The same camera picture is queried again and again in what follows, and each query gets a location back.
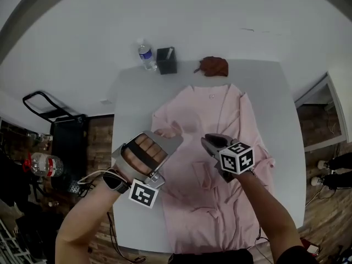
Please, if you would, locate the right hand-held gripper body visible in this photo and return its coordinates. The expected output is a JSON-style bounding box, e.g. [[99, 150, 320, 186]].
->
[[213, 140, 255, 184]]

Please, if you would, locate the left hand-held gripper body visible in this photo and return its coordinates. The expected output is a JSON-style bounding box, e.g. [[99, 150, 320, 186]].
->
[[111, 130, 185, 210]]

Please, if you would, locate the pink robe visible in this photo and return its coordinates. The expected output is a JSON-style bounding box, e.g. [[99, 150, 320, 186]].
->
[[151, 83, 277, 256]]

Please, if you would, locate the person's right forearm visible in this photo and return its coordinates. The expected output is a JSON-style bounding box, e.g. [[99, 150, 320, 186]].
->
[[233, 171, 304, 258]]

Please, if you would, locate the person's left forearm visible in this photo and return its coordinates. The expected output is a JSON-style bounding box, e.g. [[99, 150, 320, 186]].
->
[[54, 174, 133, 264]]

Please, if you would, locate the person's left hand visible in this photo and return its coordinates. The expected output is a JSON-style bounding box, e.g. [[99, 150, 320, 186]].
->
[[123, 135, 169, 175]]

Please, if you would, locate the black wrist watch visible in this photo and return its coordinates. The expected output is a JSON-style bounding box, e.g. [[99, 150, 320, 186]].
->
[[102, 173, 131, 195]]

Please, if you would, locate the brown leather pouch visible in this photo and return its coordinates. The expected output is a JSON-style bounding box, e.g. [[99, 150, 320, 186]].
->
[[193, 56, 230, 78]]

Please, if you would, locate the black hand cart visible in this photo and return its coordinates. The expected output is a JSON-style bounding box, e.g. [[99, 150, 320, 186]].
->
[[23, 91, 89, 195]]

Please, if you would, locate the black square holder box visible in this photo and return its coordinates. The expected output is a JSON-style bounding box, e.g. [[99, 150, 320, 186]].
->
[[156, 47, 178, 75]]

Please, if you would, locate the person's black clothing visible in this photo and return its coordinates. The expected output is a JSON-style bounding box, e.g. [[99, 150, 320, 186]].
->
[[167, 245, 320, 264]]

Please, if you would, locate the large clear water jug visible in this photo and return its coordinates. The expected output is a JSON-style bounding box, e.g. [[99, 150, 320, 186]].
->
[[23, 152, 64, 178]]

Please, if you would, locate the white side table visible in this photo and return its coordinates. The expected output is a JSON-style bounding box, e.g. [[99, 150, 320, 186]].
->
[[294, 70, 352, 152]]

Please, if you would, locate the small clear water bottle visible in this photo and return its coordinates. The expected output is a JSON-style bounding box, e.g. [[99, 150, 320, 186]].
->
[[136, 38, 158, 72]]

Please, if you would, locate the clear empty bottle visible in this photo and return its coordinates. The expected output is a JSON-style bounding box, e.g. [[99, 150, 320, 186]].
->
[[26, 132, 53, 149]]

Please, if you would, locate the white metal rack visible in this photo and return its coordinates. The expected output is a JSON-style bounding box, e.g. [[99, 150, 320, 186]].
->
[[0, 218, 28, 264]]

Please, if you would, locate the left hand-held gripper cable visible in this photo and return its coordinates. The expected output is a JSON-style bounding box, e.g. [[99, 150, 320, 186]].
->
[[77, 168, 122, 198]]

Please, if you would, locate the hand-held gripper cable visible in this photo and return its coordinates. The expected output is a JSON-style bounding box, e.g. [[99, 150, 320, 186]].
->
[[77, 168, 122, 198], [254, 223, 269, 248]]

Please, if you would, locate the right hand-held gripper cable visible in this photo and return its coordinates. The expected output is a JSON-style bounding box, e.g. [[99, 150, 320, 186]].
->
[[254, 223, 269, 248]]

